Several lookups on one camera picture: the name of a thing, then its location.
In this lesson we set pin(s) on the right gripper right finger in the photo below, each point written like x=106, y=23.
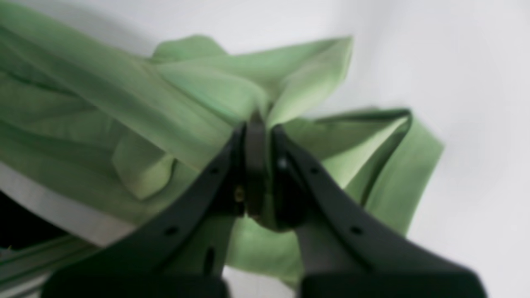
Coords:
x=346, y=252

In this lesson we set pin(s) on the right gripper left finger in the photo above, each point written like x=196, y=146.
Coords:
x=181, y=252

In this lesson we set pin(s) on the green T-shirt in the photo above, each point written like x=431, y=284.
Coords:
x=127, y=134

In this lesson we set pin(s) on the aluminium frame with cables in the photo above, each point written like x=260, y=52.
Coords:
x=24, y=272

